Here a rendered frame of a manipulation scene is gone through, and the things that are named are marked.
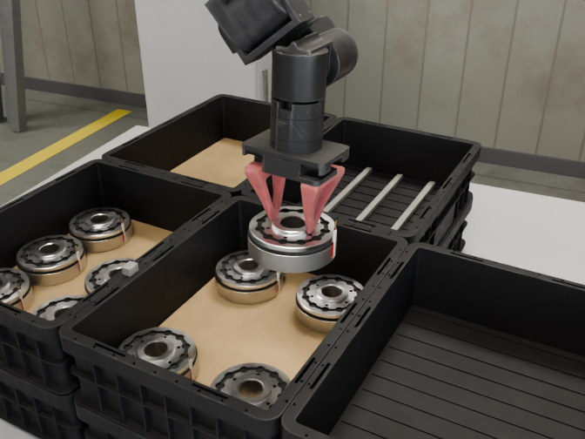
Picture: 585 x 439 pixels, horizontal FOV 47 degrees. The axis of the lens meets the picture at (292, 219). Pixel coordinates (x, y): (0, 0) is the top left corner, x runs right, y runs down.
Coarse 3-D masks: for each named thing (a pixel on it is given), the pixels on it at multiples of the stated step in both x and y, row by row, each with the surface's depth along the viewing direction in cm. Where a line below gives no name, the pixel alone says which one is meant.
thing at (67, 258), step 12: (36, 240) 109; (48, 240) 109; (60, 240) 109; (72, 240) 109; (24, 252) 106; (72, 252) 106; (24, 264) 103; (36, 264) 103; (48, 264) 103; (60, 264) 103
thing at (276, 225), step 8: (280, 216) 78; (288, 216) 78; (296, 216) 78; (272, 224) 76; (280, 224) 78; (304, 224) 78; (280, 232) 75; (288, 232) 75; (296, 232) 75; (304, 232) 75
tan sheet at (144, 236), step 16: (144, 224) 120; (144, 240) 115; (160, 240) 115; (96, 256) 111; (112, 256) 111; (128, 256) 111; (32, 288) 103; (48, 288) 103; (64, 288) 103; (80, 288) 103; (32, 304) 99
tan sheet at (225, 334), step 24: (288, 288) 103; (192, 312) 98; (216, 312) 98; (240, 312) 98; (264, 312) 98; (288, 312) 98; (192, 336) 93; (216, 336) 93; (240, 336) 93; (264, 336) 93; (288, 336) 93; (312, 336) 93; (216, 360) 89; (240, 360) 89; (264, 360) 89; (288, 360) 89
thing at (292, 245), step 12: (264, 216) 79; (324, 216) 79; (252, 228) 76; (264, 228) 77; (324, 228) 77; (264, 240) 74; (276, 240) 74; (288, 240) 74; (300, 240) 74; (312, 240) 75; (324, 240) 74; (288, 252) 73; (300, 252) 73
